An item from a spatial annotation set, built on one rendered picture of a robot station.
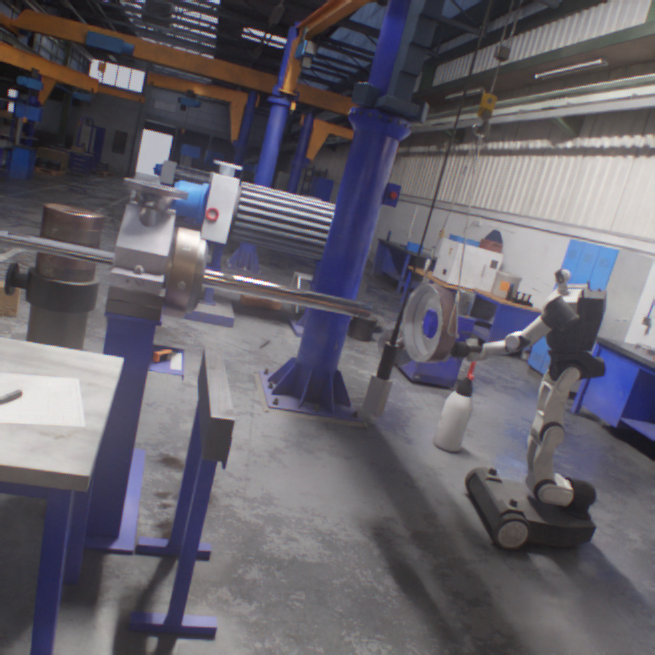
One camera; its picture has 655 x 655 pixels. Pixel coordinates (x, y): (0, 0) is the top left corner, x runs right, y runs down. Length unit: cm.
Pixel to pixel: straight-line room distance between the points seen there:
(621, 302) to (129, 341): 591
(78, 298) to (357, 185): 198
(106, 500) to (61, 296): 166
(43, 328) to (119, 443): 170
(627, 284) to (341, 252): 398
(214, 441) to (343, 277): 255
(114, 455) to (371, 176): 258
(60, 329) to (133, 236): 173
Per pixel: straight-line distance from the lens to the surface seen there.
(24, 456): 135
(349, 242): 403
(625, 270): 708
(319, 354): 417
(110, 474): 239
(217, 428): 167
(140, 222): 226
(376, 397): 186
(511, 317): 824
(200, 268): 229
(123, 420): 227
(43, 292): 378
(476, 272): 914
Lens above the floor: 155
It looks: 14 degrees down
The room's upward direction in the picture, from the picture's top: 14 degrees clockwise
